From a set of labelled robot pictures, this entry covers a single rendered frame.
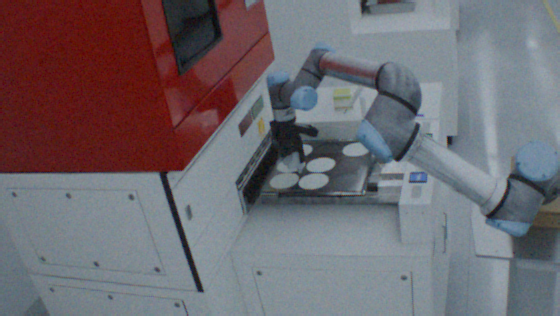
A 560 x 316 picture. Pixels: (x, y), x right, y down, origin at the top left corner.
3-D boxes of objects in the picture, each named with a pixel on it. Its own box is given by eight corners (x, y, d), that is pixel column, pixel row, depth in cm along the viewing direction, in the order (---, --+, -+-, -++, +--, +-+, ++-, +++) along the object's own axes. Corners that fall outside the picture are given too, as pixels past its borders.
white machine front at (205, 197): (197, 292, 167) (159, 174, 149) (277, 156, 235) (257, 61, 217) (207, 292, 166) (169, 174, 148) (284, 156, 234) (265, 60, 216)
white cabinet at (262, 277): (276, 411, 219) (229, 253, 183) (329, 263, 300) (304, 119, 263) (439, 427, 198) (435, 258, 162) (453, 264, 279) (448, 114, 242)
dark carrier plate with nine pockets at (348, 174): (259, 192, 197) (259, 191, 197) (287, 144, 226) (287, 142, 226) (361, 192, 186) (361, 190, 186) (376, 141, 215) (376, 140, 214)
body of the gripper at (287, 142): (273, 151, 199) (266, 118, 194) (296, 142, 202) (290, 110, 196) (282, 159, 193) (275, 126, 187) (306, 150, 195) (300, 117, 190)
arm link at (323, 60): (421, 57, 141) (308, 35, 181) (401, 95, 141) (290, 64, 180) (444, 82, 148) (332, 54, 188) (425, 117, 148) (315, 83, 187)
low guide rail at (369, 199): (262, 204, 205) (260, 197, 203) (264, 201, 206) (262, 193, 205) (406, 204, 188) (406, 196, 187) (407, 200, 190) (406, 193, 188)
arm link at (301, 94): (313, 72, 174) (291, 66, 182) (294, 105, 173) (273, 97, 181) (329, 86, 178) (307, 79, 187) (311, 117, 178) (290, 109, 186)
